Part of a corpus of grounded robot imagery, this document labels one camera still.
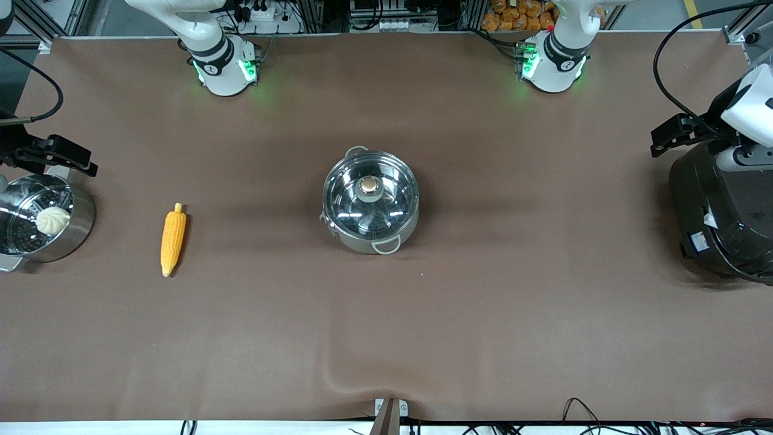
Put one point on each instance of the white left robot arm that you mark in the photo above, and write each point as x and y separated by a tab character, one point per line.
555	66

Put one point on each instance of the white steamed bun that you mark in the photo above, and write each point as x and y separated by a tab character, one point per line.
53	220

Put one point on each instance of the yellow corn cob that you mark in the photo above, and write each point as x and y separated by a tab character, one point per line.
173	238

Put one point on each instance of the orange snack packs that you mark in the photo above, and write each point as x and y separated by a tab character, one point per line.
519	15

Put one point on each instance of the metal table clamp bracket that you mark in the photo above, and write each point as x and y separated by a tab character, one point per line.
390	414

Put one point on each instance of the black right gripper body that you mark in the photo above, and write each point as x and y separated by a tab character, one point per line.
13	147

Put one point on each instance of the steel steamer pot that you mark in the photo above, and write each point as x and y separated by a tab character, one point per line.
78	223

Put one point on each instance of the black rice cooker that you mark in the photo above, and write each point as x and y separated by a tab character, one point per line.
718	217

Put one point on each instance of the aluminium frame profile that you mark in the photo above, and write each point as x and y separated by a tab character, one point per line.
741	27
45	24

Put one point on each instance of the glass lid with gold knob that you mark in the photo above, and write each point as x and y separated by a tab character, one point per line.
369	188

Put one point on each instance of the white power strip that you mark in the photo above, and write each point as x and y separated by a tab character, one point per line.
261	12

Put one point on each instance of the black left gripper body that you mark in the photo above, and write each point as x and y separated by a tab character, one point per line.
707	127

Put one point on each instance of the brown table cloth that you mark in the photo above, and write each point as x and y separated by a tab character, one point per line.
386	326

